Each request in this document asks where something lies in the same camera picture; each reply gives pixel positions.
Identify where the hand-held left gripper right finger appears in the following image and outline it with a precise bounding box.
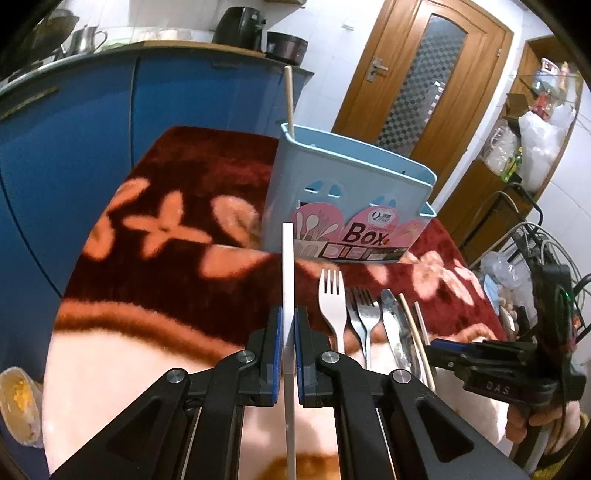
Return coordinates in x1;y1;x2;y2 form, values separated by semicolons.
294;306;529;480

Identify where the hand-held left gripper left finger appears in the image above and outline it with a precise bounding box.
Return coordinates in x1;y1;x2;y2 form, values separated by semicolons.
48;306;284;480

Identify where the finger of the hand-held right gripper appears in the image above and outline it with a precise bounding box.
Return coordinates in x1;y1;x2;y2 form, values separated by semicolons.
424;338;491;376

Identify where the wooden chopstick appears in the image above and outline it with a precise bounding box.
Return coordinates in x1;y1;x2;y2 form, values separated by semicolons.
398;294;436;391
283;65;296;139
413;302;434;365

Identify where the white plastic fork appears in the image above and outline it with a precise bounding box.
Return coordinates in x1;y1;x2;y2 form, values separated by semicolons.
318;269;347;354

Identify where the metal fork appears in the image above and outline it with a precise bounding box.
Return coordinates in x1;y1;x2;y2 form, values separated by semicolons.
359;288;384;370
346;287;368;356

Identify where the metal knife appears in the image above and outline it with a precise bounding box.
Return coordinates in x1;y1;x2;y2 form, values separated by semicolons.
380;289;414;374

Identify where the white plastic utensil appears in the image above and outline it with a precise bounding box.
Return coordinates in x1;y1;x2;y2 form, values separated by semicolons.
281;223;297;472

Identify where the blue utensil holder box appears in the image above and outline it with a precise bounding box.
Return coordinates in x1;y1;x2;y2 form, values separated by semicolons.
262;124;438;265

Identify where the person's right hand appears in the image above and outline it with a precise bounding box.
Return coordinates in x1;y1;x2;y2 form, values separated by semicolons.
505;398;583;459

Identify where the crumpled clear plastic bag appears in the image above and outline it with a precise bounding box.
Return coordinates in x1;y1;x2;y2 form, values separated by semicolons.
480;251;532;301

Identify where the red floral blanket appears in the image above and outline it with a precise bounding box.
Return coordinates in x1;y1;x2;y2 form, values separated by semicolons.
41;126;518;480

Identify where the wooden shelf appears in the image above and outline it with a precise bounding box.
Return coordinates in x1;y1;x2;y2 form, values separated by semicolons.
455;34;583;264

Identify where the white plastic bag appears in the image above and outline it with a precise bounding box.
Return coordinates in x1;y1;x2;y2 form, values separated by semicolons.
518;102;578;192

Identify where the food container with yellow contents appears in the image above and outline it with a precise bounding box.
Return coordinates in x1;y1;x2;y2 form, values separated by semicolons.
0;367;44;448

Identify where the wooden door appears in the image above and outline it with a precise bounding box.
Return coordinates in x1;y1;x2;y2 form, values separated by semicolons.
331;0;514;195

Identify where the blue cabinet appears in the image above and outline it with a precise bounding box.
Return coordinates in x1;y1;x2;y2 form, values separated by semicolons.
0;46;315;301

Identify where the black air fryer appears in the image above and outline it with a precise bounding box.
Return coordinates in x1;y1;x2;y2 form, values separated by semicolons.
212;6;267;51

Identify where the metal kettle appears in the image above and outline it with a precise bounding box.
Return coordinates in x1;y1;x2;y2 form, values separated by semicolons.
69;25;109;56

